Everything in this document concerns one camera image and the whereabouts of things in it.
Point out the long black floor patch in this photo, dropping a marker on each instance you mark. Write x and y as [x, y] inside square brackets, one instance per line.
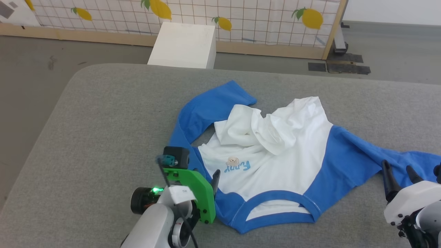
[348, 68]

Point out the small black floor patch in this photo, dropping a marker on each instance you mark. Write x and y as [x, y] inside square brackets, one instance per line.
[317, 67]

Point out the grey metal stand foot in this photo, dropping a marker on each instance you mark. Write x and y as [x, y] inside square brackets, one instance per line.
[339, 41]

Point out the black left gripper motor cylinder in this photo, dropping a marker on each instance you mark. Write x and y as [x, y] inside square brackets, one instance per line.
[141, 201]

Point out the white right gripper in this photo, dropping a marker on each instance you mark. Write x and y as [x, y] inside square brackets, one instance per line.
[413, 201]

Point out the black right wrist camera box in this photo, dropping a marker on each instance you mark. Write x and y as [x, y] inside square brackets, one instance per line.
[437, 172]

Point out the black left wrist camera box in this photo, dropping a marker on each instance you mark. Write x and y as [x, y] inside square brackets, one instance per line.
[179, 155]

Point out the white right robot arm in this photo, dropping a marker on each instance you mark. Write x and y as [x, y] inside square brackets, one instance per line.
[429, 224]

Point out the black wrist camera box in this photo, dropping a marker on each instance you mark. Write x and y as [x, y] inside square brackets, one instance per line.
[179, 155]
[437, 172]

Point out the lemon print grid cloth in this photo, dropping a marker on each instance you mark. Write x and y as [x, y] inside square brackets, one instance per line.
[241, 17]

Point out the blue and white t-shirt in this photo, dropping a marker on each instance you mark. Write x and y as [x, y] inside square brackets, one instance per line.
[293, 165]

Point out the white sheet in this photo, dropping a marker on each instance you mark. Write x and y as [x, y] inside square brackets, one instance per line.
[17, 13]

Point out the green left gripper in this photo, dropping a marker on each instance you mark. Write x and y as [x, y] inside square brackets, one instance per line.
[200, 186]

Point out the white box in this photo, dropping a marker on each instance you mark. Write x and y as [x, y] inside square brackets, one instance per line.
[184, 44]

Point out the wooden partition frame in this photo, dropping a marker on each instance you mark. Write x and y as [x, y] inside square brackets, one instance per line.
[268, 51]

